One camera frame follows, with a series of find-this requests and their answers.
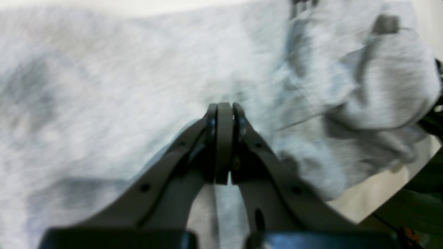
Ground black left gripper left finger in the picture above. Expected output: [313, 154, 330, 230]
[38, 104, 217, 249]

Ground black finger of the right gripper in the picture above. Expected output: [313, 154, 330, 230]
[417, 59, 443, 142]

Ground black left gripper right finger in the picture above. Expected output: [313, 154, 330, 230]
[215, 103, 400, 249]

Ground grey T-shirt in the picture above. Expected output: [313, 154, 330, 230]
[1, 0, 442, 249]

